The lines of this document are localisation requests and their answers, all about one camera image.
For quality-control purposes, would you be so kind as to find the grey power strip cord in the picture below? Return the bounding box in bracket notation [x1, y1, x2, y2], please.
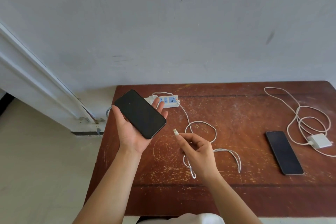
[96, 106, 113, 136]

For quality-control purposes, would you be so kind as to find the white door frame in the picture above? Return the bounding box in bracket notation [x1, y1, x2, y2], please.
[0, 23, 106, 137]

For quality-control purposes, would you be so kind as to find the person's left hand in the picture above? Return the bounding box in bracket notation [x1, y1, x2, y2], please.
[111, 97, 169, 155]

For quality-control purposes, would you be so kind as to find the white power strip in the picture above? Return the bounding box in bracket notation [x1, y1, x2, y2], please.
[148, 95, 181, 108]

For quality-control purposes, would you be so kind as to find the person's right forearm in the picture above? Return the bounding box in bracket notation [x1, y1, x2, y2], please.
[202, 172, 263, 224]

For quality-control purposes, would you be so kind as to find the person's right hand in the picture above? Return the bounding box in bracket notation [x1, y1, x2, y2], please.
[175, 132, 219, 180]

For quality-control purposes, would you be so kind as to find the white charger adapter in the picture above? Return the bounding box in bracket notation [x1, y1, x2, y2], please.
[307, 134, 333, 150]

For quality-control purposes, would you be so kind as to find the white charging cable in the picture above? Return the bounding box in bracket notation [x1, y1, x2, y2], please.
[264, 87, 336, 158]
[152, 92, 242, 179]

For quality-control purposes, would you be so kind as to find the black smartphone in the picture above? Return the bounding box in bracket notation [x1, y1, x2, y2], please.
[265, 131, 305, 176]
[114, 89, 167, 140]

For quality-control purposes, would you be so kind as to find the person's left forearm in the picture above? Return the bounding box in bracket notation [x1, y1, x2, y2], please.
[72, 148, 143, 224]

